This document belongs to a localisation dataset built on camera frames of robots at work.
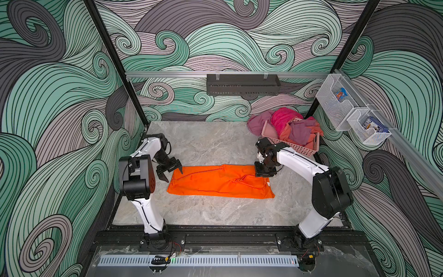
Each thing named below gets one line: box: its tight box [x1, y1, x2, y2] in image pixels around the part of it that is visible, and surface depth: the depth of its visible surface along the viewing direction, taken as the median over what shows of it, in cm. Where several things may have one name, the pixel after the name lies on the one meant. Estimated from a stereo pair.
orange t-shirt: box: [166, 164, 276, 200], surface depth 92 cm
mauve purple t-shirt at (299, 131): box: [288, 118, 317, 146], surface depth 109 cm
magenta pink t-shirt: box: [270, 107, 304, 138], surface depth 112 cm
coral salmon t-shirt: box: [279, 121, 324, 149], surface depth 108 cm
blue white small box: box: [362, 116, 389, 133], surface depth 67 cm
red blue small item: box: [335, 87, 349, 101], surface depth 85 cm
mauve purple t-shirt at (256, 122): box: [246, 110, 275, 137], surface depth 117 cm
